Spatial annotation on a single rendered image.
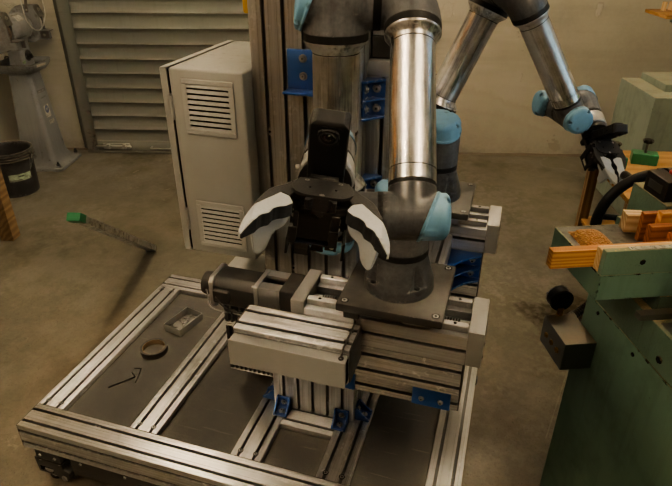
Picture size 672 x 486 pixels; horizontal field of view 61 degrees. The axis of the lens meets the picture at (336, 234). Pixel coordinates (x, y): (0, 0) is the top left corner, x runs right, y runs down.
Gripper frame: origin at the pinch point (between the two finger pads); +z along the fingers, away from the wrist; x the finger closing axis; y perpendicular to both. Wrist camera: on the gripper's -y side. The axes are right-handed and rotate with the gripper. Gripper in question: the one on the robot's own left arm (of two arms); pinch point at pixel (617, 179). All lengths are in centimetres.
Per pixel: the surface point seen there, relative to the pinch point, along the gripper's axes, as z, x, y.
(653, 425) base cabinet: 65, 13, 0
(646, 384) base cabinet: 57, 13, -3
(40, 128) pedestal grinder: -181, 246, 196
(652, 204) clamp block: 18.6, 5.5, -14.3
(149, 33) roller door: -233, 176, 154
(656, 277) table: 40.7, 15.7, -19.4
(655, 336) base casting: 50, 14, -12
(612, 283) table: 42, 25, -18
